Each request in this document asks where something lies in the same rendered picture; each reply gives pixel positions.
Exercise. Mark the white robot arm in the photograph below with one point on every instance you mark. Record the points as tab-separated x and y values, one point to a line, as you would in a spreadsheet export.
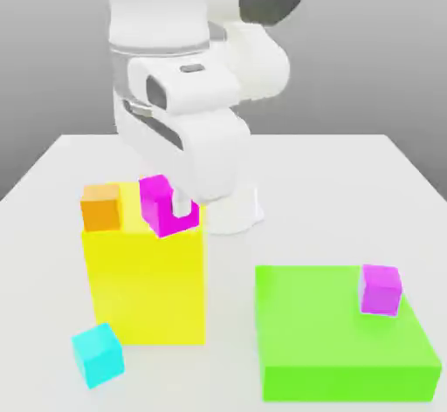
157	7

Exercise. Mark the large yellow box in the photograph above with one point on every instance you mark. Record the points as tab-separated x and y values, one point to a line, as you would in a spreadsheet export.
146	286

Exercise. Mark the large green box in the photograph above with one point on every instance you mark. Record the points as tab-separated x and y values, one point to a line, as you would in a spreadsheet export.
314	321

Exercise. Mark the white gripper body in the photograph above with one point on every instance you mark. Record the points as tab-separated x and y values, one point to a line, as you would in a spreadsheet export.
213	153

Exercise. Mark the small violet cube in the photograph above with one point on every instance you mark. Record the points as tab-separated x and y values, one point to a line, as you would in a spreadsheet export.
380	291

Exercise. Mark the small orange cube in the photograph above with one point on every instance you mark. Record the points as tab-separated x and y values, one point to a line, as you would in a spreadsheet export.
101	211

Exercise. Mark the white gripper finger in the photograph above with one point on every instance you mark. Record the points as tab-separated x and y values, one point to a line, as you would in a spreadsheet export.
182	204

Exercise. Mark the small magenta cube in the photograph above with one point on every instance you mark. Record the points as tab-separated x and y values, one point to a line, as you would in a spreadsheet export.
155	206

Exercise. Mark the small cyan cube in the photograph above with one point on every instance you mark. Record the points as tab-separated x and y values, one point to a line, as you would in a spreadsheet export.
99	356

